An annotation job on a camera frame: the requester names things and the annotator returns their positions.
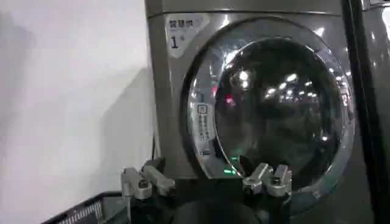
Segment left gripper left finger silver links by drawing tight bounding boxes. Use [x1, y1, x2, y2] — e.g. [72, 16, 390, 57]
[121, 156, 177, 201]

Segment grey dryer numbered one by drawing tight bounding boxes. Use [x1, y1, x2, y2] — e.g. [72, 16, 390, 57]
[144, 0, 374, 224]

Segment round glass dryer door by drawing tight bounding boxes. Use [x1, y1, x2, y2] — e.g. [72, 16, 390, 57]
[179, 16, 356, 216]

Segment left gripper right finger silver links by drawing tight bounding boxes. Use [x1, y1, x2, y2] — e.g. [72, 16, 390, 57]
[239, 154, 293, 198]

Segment grey dryer without label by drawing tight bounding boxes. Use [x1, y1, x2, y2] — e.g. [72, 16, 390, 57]
[360, 0, 390, 224]

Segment black plastic laundry basket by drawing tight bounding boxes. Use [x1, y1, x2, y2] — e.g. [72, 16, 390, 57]
[41, 191, 147, 224]

